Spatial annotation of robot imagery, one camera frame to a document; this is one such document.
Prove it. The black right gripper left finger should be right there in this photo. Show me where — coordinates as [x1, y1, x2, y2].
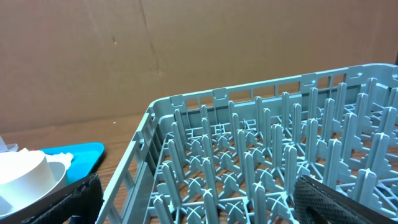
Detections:
[21, 174, 104, 224]

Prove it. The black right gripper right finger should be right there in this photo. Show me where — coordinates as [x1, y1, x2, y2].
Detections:
[293, 175, 395, 224]

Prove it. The white napkin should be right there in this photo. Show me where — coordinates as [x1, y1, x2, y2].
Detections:
[19, 148, 73, 170]

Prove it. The teal plastic tray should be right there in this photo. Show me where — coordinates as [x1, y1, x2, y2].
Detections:
[41, 142, 105, 184]

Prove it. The white ceramic cup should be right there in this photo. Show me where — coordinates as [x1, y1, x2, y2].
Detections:
[1, 151, 56, 215]

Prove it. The grey saucer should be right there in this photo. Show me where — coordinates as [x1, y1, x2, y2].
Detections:
[1, 161, 67, 220]

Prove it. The grey plastic dish rack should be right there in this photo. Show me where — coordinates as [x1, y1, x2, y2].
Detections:
[97, 63, 397, 223]

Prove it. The clear plastic bin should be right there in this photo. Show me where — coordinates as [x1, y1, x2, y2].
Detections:
[0, 137, 19, 153]

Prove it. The brown cardboard backdrop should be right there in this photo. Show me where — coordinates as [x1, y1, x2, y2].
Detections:
[1, 0, 397, 132]

